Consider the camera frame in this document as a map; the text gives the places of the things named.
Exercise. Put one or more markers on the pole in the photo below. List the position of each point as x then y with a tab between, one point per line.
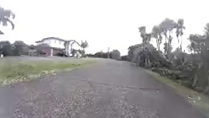
108	52

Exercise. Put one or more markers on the distant line of trees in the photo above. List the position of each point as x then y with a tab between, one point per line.
114	54

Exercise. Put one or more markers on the small palm tree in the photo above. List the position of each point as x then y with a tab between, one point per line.
83	45

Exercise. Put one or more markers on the grey asphalt road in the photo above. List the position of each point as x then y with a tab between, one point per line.
104	91

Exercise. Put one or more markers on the white house with red base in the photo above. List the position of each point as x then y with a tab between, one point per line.
53	45

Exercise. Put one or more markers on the grass strip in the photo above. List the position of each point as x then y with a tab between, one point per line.
22	68

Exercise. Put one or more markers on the dark hedge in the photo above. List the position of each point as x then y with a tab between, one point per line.
16	48

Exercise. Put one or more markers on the grass verge with weeds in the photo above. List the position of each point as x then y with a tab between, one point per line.
188	93

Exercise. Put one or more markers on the row of palm-like trees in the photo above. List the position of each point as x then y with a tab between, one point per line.
196	58

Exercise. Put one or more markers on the tall palm tree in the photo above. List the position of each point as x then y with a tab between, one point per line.
2	16

